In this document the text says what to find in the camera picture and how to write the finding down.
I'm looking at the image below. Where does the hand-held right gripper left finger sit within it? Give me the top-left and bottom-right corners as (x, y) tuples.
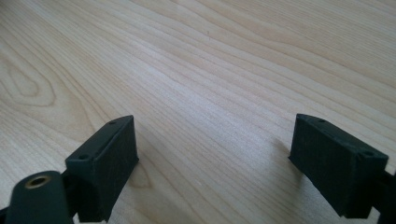
(64, 114), (140, 223)

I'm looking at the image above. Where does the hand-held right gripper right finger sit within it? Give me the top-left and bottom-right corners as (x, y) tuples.
(288, 113), (389, 219)

